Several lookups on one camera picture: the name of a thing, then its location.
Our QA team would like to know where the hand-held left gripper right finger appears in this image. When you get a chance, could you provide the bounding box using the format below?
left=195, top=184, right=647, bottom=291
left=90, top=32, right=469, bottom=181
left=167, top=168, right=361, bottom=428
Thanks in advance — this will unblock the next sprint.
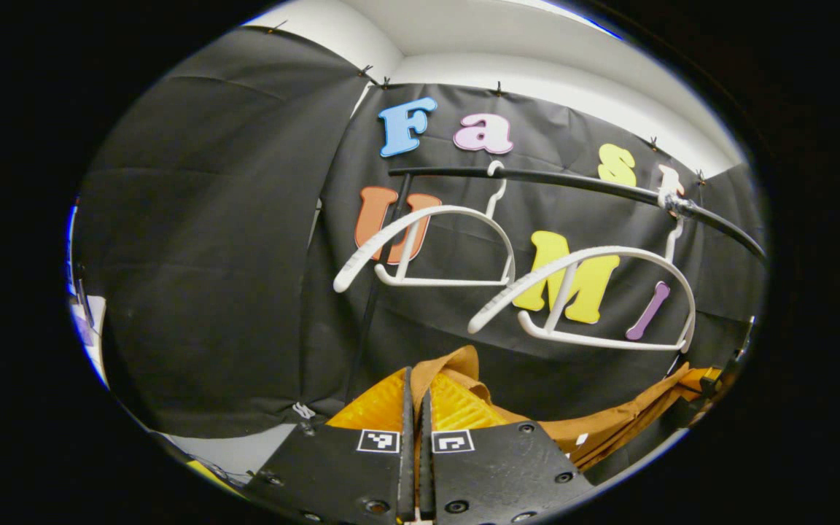
left=419, top=372, right=600, bottom=525

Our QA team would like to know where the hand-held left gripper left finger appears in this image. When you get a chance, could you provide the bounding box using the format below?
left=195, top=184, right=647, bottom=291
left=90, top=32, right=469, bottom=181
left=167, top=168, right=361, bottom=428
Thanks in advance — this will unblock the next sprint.
left=245, top=367, right=418, bottom=525

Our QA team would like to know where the brown jacket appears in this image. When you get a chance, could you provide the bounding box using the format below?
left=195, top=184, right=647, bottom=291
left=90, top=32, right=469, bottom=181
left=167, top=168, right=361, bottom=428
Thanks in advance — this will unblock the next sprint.
left=409, top=345, right=721, bottom=472

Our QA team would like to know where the white plastic hanger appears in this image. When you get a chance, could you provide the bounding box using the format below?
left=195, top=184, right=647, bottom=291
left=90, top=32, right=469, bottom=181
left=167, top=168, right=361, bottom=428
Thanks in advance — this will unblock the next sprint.
left=332, top=160, right=518, bottom=294
left=467, top=217, right=697, bottom=353

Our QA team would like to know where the black clothes rack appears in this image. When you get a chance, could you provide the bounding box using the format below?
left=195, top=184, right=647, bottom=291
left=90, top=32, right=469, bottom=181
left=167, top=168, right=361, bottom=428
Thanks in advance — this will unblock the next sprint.
left=343, top=166, right=768, bottom=406

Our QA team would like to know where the white tape wrap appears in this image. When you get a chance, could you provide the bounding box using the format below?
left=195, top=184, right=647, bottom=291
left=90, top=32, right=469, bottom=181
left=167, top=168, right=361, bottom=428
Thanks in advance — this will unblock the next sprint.
left=656, top=185, right=695, bottom=218

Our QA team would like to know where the black backdrop cloth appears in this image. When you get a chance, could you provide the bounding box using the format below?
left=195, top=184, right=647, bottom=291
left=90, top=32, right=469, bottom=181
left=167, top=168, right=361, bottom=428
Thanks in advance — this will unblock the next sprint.
left=70, top=26, right=768, bottom=440

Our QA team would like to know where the white purple printed board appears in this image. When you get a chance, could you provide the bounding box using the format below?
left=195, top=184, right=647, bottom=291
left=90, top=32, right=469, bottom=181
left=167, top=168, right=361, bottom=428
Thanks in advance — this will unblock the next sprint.
left=66, top=204, right=109, bottom=384

